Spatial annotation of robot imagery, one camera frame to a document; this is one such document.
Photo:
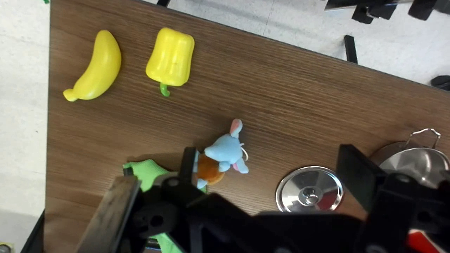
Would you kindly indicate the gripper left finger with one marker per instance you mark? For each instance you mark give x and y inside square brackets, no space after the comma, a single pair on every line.
[165,211]

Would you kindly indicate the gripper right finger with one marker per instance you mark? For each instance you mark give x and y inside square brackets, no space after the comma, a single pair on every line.
[362,175]

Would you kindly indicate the silver metal pot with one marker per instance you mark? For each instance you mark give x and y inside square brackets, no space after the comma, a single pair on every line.
[415,163]

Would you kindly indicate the silver pot lid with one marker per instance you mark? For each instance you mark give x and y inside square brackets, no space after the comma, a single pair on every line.
[309,189]

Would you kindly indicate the green cloth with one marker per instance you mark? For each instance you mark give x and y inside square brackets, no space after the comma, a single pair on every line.
[149,172]

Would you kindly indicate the blue plush mouse toy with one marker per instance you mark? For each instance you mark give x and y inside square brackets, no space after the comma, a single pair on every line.
[225,151]

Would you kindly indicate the red object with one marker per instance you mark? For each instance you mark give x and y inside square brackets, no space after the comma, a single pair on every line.
[423,242]

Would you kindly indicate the black rounded object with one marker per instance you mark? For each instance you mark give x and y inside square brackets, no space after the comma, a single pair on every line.
[441,82]

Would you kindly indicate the yellow toy bell pepper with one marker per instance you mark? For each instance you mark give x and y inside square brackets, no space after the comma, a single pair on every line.
[171,58]

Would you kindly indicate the yellow toy banana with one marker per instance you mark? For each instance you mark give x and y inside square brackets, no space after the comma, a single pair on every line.
[98,70]

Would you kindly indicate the black metal frame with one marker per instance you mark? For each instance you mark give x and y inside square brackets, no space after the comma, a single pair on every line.
[372,8]

